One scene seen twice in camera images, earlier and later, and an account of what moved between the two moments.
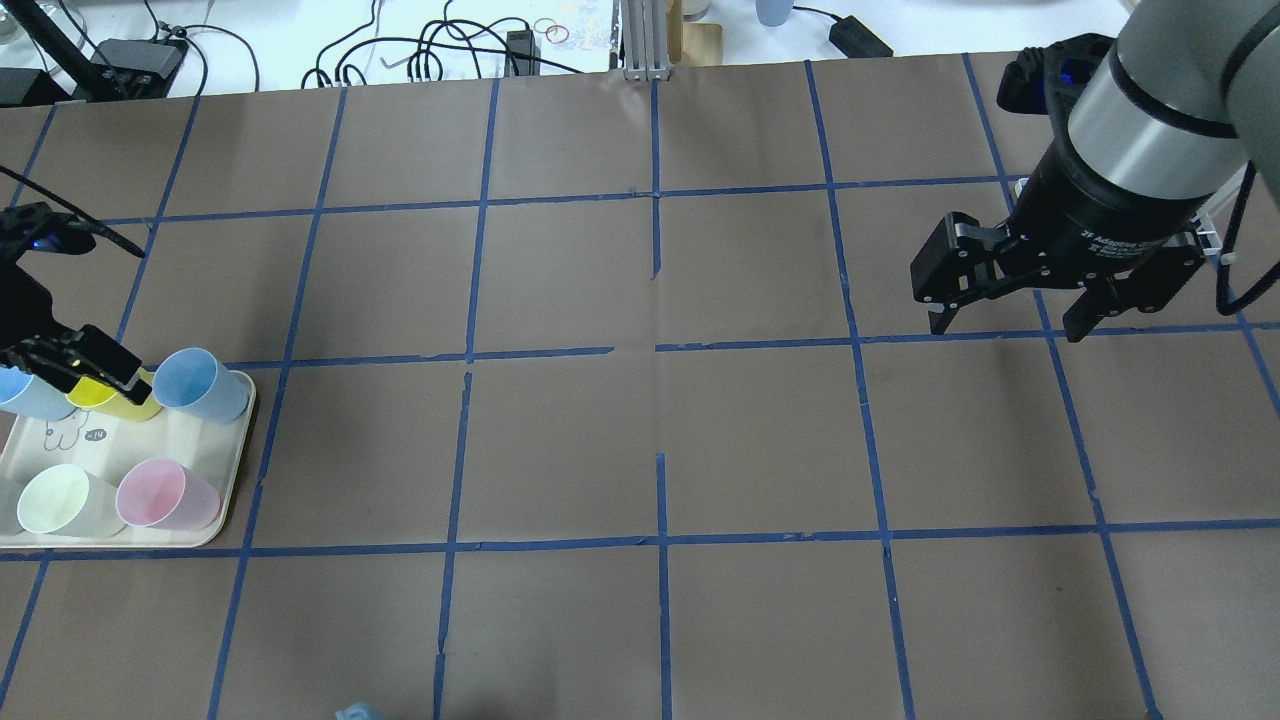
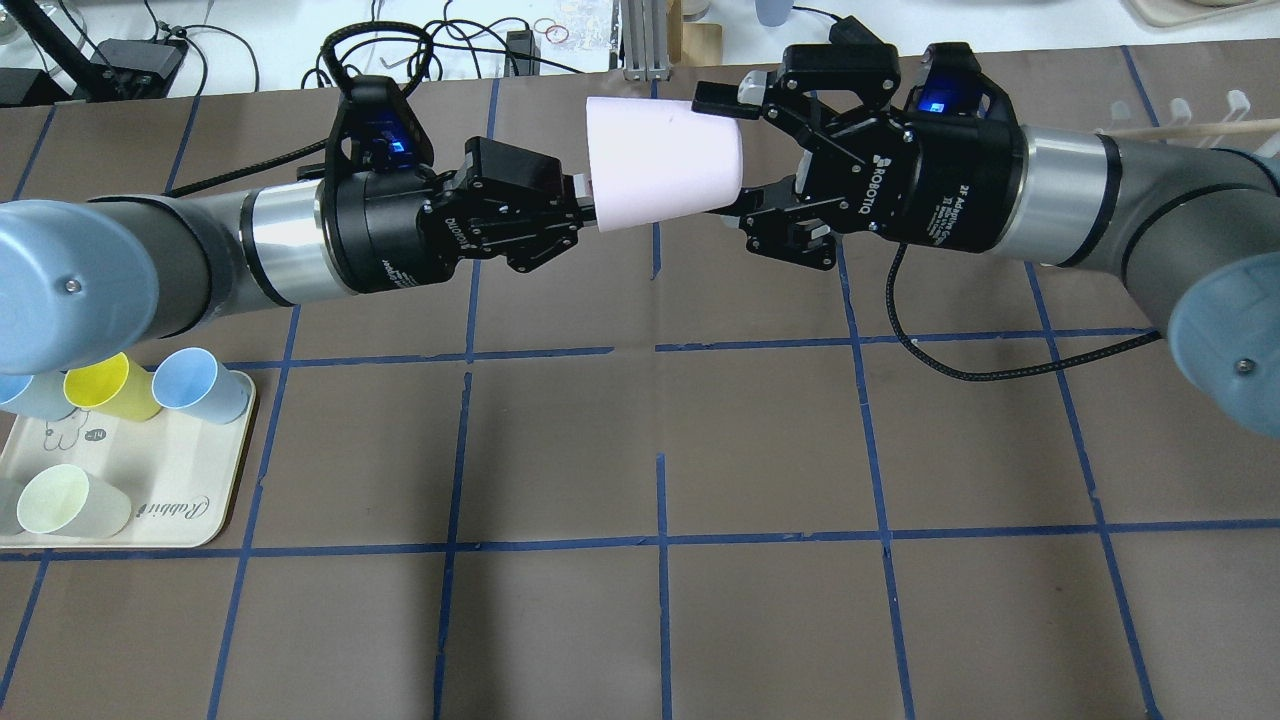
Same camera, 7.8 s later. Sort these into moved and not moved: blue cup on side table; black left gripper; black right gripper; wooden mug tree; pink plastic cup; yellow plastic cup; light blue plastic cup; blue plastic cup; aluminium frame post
Moved: black right gripper; black left gripper; pink plastic cup
Not moved: aluminium frame post; blue cup on side table; wooden mug tree; yellow plastic cup; blue plastic cup; light blue plastic cup
